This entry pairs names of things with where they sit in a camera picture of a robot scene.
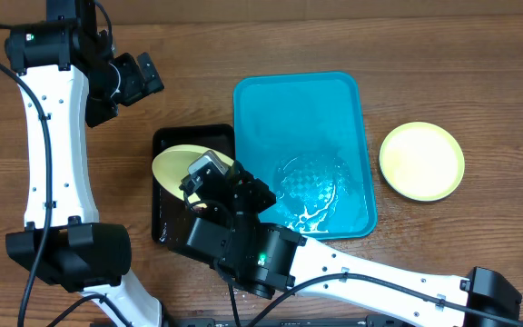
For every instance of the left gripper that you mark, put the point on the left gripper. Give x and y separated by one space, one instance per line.
136 87

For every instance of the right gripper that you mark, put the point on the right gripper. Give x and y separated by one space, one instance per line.
261 186

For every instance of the yellow-green plate with stain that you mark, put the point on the yellow-green plate with stain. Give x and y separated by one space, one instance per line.
171 165

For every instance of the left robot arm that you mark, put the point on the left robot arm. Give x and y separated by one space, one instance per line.
70 80

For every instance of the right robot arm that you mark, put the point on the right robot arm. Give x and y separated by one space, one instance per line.
220 227

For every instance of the black plastic tray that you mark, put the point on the black plastic tray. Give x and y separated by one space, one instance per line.
219 137

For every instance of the teal plastic tray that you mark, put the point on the teal plastic tray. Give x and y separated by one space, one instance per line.
303 135

